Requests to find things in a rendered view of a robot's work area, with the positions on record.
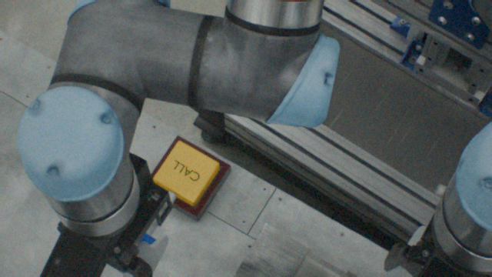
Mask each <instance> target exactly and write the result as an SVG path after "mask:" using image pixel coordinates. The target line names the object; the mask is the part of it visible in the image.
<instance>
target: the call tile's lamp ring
mask: <svg viewBox="0 0 492 277"><path fill-rule="evenodd" d="M177 141H182V142H183V143H185V144H187V145H189V146H191V147H192V148H193V149H196V150H198V151H199V152H201V153H204V154H206V155H207V156H209V157H211V158H212V159H214V160H216V161H217V162H219V163H220V165H222V166H223V168H222V170H221V171H220V172H219V174H218V176H217V177H216V179H215V181H214V182H213V184H212V185H211V187H210V188H209V190H207V192H206V193H205V195H204V197H203V198H202V200H201V201H200V202H199V204H198V206H197V208H196V209H195V210H194V209H193V208H191V207H189V206H188V205H186V204H184V203H183V202H180V201H179V200H177V199H175V201H174V202H173V204H175V205H176V206H178V207H179V208H181V209H184V210H185V211H186V212H188V213H190V214H192V215H193V216H195V217H197V216H198V214H199V213H200V211H201V210H202V209H203V207H204V205H205V204H206V202H207V200H208V199H209V198H210V196H212V194H213V193H214V191H215V189H216V188H217V187H218V185H219V183H220V182H221V180H222V178H223V177H224V175H225V173H226V172H227V170H228V169H229V167H230V166H231V165H230V164H228V163H227V162H225V161H223V160H222V159H220V158H218V157H216V156H215V155H212V154H211V153H210V152H207V151H205V150H204V149H201V148H199V147H198V146H196V145H194V144H193V143H191V142H189V141H188V140H186V139H184V138H182V137H181V136H179V135H177V136H176V137H175V139H174V141H173V142H172V143H171V145H170V146H169V148H168V150H167V151H166V153H165V154H164V155H163V156H162V158H161V160H160V161H159V163H158V165H157V166H156V168H155V170H154V171H153V172H152V173H151V178H152V181H153V178H154V177H155V175H156V173H157V172H158V170H159V169H160V167H161V165H162V164H163V162H164V161H165V159H166V158H167V157H168V155H169V153H170V152H171V150H172V149H173V148H174V146H175V144H176V143H177Z"/></svg>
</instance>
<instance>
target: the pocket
mask: <svg viewBox="0 0 492 277"><path fill-rule="evenodd" d="M346 274H347V273H346V272H343V271H342V270H340V269H339V268H337V267H335V266H333V265H332V264H330V263H328V262H326V261H324V260H323V259H321V258H319V257H318V256H316V255H314V254H313V253H311V252H310V254H308V253H307V254H306V255H305V257H304V259H303V260H302V262H301V264H300V265H299V267H298V269H297V271H296V272H295V274H294V275H293V277H348V276H346Z"/></svg>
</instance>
